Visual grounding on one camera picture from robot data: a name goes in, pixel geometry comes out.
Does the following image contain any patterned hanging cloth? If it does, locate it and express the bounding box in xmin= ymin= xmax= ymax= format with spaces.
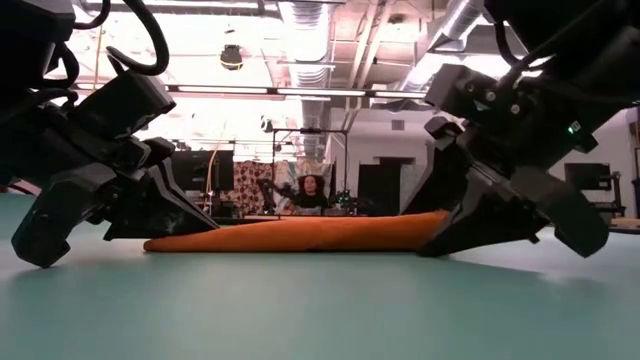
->
xmin=222 ymin=158 xmax=334 ymax=216

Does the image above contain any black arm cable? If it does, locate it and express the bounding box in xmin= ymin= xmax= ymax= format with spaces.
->
xmin=74 ymin=0 xmax=171 ymax=77

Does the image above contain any yellow hanging cable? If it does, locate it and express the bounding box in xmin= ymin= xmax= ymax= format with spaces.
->
xmin=93 ymin=24 xmax=105 ymax=91

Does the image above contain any person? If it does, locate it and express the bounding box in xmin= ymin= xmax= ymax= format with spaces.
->
xmin=293 ymin=173 xmax=331 ymax=211

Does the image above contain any black desk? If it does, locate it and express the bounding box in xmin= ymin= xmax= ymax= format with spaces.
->
xmin=594 ymin=169 xmax=629 ymax=227

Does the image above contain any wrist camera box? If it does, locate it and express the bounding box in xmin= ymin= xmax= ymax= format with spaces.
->
xmin=423 ymin=63 xmax=506 ymax=124
xmin=73 ymin=68 xmax=178 ymax=142

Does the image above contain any black monitor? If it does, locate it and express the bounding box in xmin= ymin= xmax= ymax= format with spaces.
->
xmin=563 ymin=162 xmax=613 ymax=192
xmin=169 ymin=149 xmax=235 ymax=201

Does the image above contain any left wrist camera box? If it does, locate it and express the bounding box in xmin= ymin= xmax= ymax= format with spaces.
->
xmin=73 ymin=68 xmax=178 ymax=142

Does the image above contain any silver ventilation duct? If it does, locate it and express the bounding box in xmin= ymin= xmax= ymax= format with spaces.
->
xmin=399 ymin=0 xmax=486 ymax=101
xmin=277 ymin=0 xmax=332 ymax=156

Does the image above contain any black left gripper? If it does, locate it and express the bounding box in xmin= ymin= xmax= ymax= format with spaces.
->
xmin=0 ymin=106 xmax=221 ymax=269

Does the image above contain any ceiling light bar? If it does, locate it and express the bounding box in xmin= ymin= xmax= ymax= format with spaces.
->
xmin=167 ymin=83 xmax=429 ymax=100

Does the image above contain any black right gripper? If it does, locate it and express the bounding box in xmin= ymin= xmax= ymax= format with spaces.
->
xmin=400 ymin=98 xmax=611 ymax=259

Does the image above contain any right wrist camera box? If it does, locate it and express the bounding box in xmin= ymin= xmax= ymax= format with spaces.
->
xmin=423 ymin=63 xmax=506 ymax=124

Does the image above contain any black frame stand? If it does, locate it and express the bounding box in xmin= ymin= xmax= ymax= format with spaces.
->
xmin=270 ymin=127 xmax=350 ymax=217

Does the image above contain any orange towel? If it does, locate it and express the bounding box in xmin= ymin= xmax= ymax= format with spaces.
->
xmin=142 ymin=209 xmax=451 ymax=254

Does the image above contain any black cabinet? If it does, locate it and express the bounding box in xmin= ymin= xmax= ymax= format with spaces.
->
xmin=356 ymin=156 xmax=416 ymax=217

